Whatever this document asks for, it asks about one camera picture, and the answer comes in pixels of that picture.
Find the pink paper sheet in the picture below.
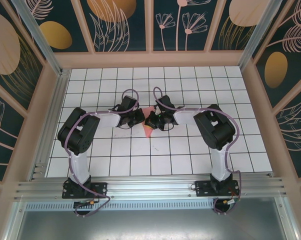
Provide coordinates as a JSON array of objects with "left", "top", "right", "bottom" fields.
[{"left": 142, "top": 106, "right": 156, "bottom": 139}]

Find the grey metal sheet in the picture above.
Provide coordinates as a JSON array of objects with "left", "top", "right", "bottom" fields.
[{"left": 5, "top": 209, "right": 300, "bottom": 240}]

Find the thin black right gripper wire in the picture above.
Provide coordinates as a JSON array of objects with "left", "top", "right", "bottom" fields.
[{"left": 157, "top": 123, "right": 174, "bottom": 132}]

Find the long aluminium base rail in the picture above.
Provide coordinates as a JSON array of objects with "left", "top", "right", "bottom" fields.
[{"left": 14, "top": 174, "right": 289, "bottom": 201}]

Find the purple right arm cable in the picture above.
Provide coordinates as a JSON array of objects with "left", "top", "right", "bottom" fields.
[{"left": 152, "top": 86, "right": 243, "bottom": 216}]

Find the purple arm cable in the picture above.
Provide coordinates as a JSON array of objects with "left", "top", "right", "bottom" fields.
[
  {"left": 65, "top": 88, "right": 141, "bottom": 218},
  {"left": 152, "top": 86, "right": 243, "bottom": 216}
]

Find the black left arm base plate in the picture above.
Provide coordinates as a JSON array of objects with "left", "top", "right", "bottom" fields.
[{"left": 61, "top": 181, "right": 109, "bottom": 200}]

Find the aluminium side rail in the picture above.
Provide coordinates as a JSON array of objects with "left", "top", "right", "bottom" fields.
[{"left": 29, "top": 69, "right": 72, "bottom": 181}]

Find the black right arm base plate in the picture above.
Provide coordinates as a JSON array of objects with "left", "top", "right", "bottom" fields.
[{"left": 194, "top": 179, "right": 241, "bottom": 197}]

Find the slotted metal cable tray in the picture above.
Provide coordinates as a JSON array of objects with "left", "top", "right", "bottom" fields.
[{"left": 25, "top": 202, "right": 279, "bottom": 211}]

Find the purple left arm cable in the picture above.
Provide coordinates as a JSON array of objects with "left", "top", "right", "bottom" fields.
[{"left": 65, "top": 88, "right": 141, "bottom": 218}]

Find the yellow connector with wires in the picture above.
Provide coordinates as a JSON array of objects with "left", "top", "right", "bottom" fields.
[
  {"left": 221, "top": 197, "right": 241, "bottom": 206},
  {"left": 74, "top": 198, "right": 101, "bottom": 207}
]

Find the aluminium corner post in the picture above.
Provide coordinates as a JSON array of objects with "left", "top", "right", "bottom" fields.
[
  {"left": 10, "top": 0, "right": 64, "bottom": 76},
  {"left": 237, "top": 0, "right": 289, "bottom": 70}
]

